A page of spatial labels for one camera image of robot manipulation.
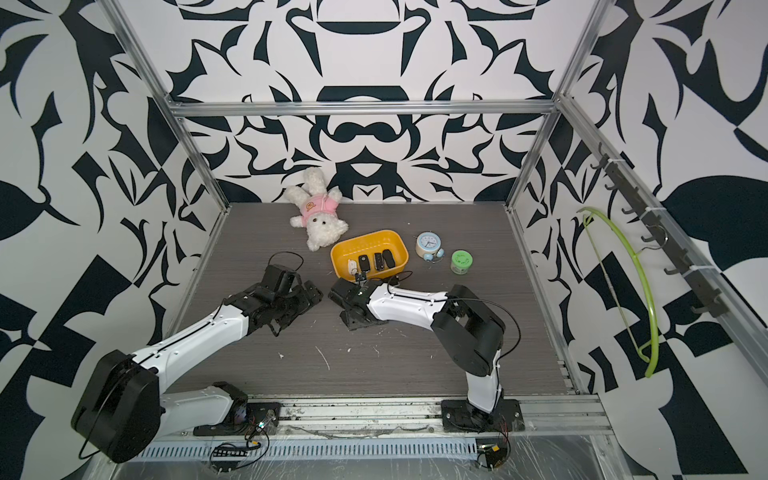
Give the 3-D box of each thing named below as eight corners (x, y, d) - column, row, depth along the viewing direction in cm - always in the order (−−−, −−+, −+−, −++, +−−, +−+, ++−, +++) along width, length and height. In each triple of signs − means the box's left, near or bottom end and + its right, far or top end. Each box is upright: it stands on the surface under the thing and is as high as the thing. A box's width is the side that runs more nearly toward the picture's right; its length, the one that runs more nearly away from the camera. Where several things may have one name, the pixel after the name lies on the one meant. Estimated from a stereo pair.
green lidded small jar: (451, 274, 101) (453, 268, 98) (448, 255, 106) (450, 249, 103) (473, 274, 101) (475, 268, 98) (469, 255, 106) (471, 249, 103)
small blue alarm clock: (416, 262, 104) (417, 256, 101) (414, 237, 111) (415, 230, 108) (443, 262, 104) (445, 256, 101) (439, 237, 111) (441, 230, 108)
